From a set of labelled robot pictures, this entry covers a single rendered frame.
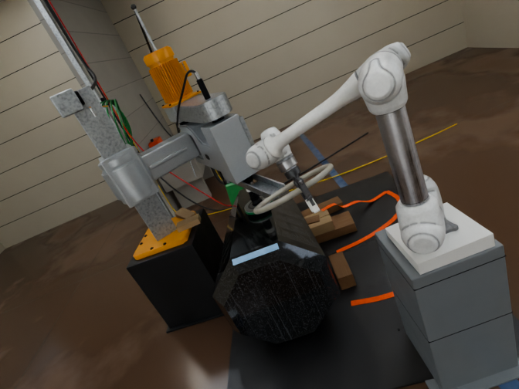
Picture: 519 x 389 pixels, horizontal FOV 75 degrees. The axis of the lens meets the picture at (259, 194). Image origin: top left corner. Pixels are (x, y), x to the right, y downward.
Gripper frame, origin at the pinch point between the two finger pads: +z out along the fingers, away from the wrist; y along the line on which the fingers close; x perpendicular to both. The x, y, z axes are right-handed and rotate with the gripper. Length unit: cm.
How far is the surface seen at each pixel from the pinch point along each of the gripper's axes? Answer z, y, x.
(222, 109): -71, 55, 8
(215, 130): -63, 59, 19
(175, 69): -126, 107, 18
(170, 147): -79, 118, 54
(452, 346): 91, -6, -21
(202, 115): -75, 58, 20
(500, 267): 61, -23, -51
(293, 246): 24, 48, 15
